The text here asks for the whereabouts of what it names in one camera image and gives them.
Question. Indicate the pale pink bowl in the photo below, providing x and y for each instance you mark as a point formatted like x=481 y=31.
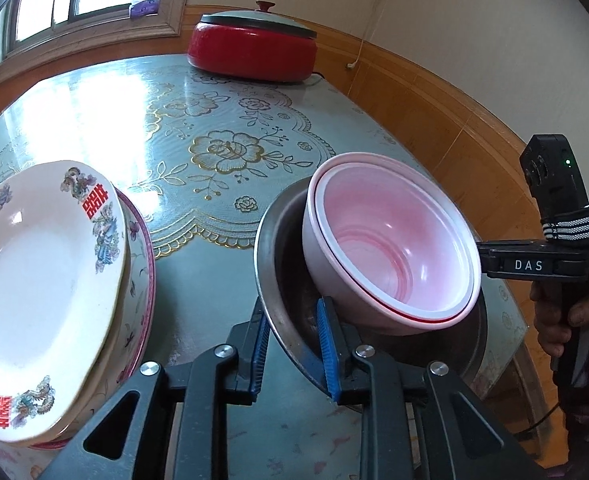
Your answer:
x=354 y=317

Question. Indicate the person's right hand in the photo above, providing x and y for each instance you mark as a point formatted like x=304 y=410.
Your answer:
x=546 y=320

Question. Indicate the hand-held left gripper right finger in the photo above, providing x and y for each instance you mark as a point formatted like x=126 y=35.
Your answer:
x=327 y=345

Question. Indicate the red electric cooking pot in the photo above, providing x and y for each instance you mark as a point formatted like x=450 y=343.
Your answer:
x=249 y=55

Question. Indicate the pink floral rimmed plate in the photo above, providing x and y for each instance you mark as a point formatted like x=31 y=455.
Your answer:
x=137 y=255

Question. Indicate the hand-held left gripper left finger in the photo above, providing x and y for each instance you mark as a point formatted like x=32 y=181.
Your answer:
x=260 y=350

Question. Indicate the stainless steel bowl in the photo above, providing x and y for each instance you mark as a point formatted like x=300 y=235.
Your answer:
x=284 y=260

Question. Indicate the dragon print white plate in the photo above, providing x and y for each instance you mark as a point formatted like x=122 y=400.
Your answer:
x=94 y=385
x=34 y=285

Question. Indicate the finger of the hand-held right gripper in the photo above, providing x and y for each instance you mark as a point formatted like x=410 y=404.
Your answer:
x=486 y=260

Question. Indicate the green floral printed tablecloth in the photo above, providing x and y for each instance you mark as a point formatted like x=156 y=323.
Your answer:
x=214 y=110

